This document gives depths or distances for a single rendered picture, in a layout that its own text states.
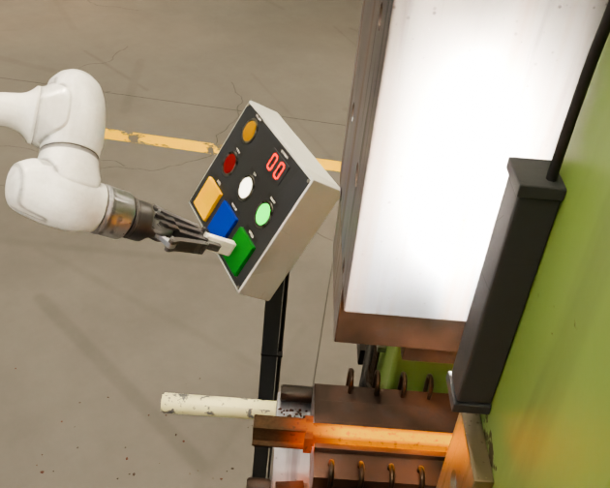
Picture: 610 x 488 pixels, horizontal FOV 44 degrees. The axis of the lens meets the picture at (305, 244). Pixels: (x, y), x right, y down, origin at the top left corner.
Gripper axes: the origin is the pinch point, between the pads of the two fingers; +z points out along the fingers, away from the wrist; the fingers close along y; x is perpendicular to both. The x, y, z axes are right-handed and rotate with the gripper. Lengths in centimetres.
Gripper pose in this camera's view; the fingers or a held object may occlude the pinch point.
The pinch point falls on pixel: (217, 244)
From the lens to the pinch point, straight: 150.7
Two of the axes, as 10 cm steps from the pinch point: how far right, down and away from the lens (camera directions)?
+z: 7.5, 2.5, 6.2
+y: 4.0, 5.7, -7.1
